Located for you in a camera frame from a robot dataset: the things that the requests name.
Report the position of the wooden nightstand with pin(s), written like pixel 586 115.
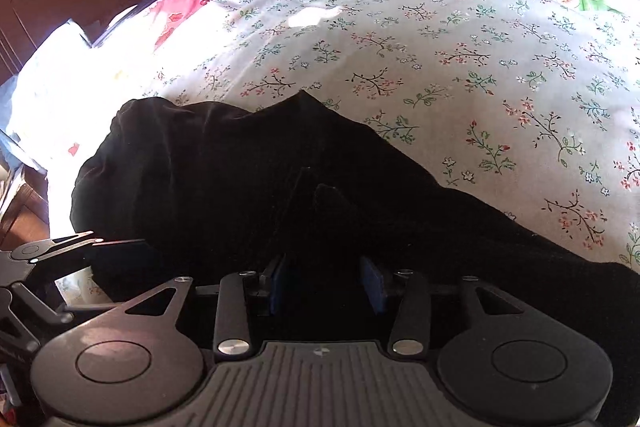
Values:
pixel 25 209

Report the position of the black pants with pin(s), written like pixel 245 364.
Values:
pixel 215 189

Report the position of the floral bed quilt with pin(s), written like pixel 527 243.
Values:
pixel 529 105

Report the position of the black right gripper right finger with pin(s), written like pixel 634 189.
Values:
pixel 493 356

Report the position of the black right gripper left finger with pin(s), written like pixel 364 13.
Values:
pixel 172 351

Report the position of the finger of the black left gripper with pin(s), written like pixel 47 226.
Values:
pixel 47 260
pixel 28 325

